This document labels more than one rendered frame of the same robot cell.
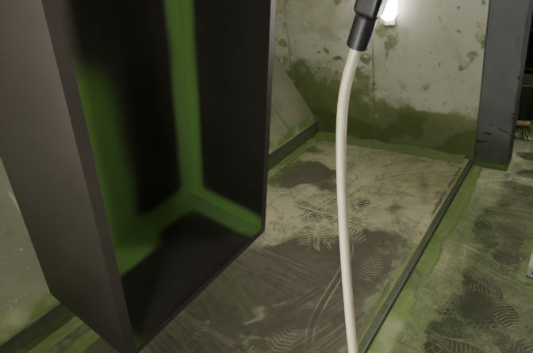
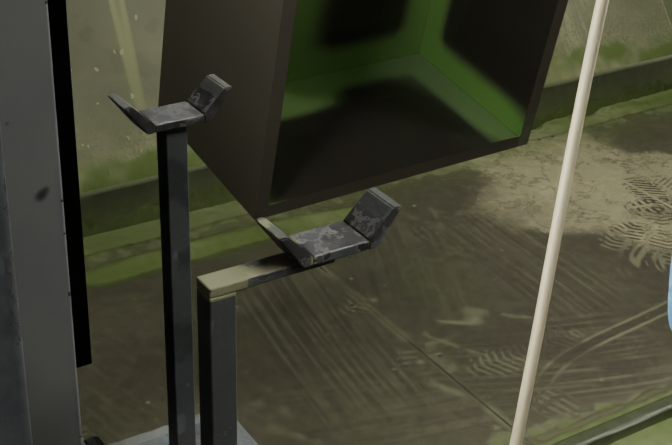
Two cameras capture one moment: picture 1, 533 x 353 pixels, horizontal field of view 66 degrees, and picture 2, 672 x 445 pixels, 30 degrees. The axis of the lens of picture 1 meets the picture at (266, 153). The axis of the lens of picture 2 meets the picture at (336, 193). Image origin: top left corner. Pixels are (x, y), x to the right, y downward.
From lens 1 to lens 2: 100 cm
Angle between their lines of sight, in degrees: 15
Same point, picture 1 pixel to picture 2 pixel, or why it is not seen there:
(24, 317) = not seen: hidden behind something
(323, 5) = not seen: outside the picture
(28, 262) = (100, 96)
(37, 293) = (101, 153)
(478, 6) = not seen: outside the picture
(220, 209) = (460, 90)
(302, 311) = (555, 337)
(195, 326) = (349, 298)
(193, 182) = (426, 28)
